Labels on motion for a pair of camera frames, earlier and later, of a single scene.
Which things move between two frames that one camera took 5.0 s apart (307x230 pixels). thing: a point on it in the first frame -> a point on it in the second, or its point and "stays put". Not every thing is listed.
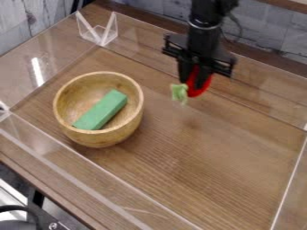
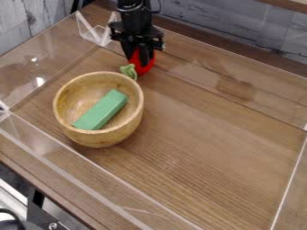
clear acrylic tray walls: [97, 124] stays put
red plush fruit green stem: [180, 92] -> [135, 69]
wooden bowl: [99, 107] stays put
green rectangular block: [103, 111] stays put
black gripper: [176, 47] -> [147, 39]
